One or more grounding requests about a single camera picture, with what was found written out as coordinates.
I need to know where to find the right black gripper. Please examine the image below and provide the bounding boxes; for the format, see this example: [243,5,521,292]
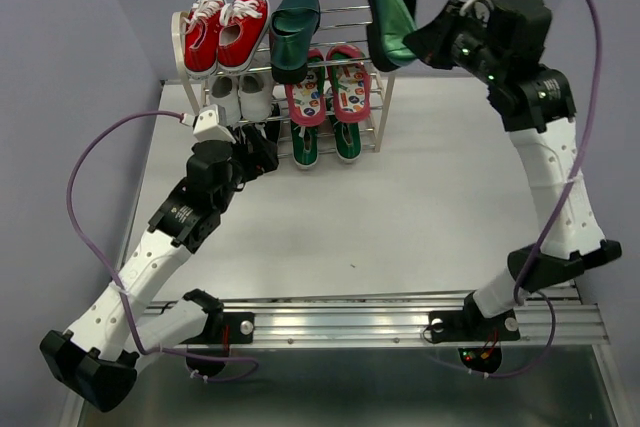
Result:
[406,0,512,88]

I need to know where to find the green canvas sneaker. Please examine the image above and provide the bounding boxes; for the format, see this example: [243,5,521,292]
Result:
[291,121,319,170]
[329,116,362,164]

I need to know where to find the pink kids sandal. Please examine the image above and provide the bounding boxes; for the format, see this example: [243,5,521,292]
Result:
[326,44,371,124]
[285,49,326,128]

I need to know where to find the green metallic loafer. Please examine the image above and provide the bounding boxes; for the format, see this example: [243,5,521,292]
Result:
[269,0,321,85]
[366,0,417,72]

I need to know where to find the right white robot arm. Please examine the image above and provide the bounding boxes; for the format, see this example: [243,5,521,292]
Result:
[404,0,622,337]

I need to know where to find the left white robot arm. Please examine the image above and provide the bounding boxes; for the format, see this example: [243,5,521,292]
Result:
[40,125,279,412]

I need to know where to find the cream shoe shelf with rods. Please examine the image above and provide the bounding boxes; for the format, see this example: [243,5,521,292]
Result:
[170,5,396,157]

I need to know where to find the right black sneaker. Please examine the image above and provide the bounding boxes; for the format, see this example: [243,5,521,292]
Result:
[256,103,281,144]

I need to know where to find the right white sneaker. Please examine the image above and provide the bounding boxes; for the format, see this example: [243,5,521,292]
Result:
[238,71,274,122]

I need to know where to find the white sneaker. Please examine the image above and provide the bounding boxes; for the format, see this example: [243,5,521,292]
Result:
[209,76,242,126]
[238,71,274,122]

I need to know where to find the left white sneaker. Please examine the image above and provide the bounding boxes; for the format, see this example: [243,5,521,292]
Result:
[209,76,242,126]

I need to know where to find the right red canvas sneaker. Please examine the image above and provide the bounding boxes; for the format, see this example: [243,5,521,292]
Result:
[217,0,270,72]

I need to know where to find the red canvas sneaker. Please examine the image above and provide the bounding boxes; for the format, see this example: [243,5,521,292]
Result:
[182,0,226,79]
[217,0,270,72]

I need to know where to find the left red canvas sneaker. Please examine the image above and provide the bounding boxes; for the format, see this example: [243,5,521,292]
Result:
[182,0,226,79]

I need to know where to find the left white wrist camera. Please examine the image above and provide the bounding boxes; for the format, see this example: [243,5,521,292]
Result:
[193,104,236,144]

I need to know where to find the aluminium mounting rail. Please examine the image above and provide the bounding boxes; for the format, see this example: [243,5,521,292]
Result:
[224,287,609,350]

